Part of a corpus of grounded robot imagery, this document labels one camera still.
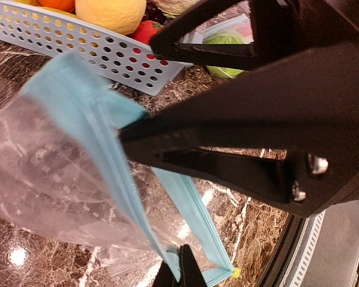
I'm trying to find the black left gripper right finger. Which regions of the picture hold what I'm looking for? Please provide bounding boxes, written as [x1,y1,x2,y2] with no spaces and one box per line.
[179,245,207,287]

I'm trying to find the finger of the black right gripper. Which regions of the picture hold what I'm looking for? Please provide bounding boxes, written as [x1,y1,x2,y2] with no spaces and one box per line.
[150,1,359,71]
[120,43,359,217]

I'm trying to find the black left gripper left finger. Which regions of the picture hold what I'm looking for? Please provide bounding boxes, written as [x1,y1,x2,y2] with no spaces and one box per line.
[152,261,178,287]

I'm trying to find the clear zip bag blue zipper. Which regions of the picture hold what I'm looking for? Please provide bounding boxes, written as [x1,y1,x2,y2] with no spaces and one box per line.
[182,13,255,79]

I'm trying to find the green toy apple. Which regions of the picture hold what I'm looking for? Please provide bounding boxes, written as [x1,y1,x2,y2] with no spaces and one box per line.
[200,28,253,79]

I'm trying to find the red toy strawberry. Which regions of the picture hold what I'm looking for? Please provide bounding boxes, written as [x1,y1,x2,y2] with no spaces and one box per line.
[130,20,164,45]

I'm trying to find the white toy cauliflower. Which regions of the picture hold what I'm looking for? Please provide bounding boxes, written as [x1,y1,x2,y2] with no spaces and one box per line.
[151,0,199,16]

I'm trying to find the dark purple toy grapes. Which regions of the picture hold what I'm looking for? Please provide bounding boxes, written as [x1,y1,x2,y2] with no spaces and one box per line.
[142,2,166,25]

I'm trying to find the orange toy tangerine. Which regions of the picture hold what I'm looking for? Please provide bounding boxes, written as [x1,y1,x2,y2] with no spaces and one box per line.
[38,0,75,14]

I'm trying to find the blue perforated plastic basket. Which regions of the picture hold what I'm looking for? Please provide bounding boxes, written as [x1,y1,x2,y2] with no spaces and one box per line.
[0,1,189,96]

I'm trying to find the black front frame rail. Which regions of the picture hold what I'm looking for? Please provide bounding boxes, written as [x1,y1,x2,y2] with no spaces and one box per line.
[256,215,306,287]

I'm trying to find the white slotted cable duct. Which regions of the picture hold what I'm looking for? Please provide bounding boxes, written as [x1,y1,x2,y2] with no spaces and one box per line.
[279,211,325,287]

